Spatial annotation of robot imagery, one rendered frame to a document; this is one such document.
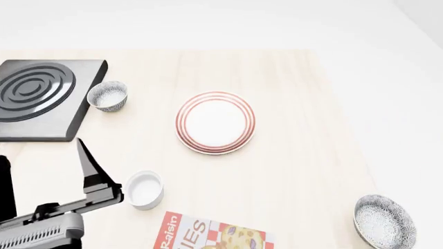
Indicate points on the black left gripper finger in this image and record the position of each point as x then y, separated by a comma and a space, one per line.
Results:
6, 186
98, 184

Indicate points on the small patterned black white bowl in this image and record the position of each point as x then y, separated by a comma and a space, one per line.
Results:
107, 96

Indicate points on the raisin cookies box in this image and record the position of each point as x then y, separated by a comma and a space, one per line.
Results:
207, 233

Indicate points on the white plate with red rings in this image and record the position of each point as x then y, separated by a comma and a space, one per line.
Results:
215, 122

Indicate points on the large patterned black white bowl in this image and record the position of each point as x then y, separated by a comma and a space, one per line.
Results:
384, 225

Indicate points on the white ramekin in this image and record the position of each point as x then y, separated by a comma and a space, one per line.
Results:
144, 190

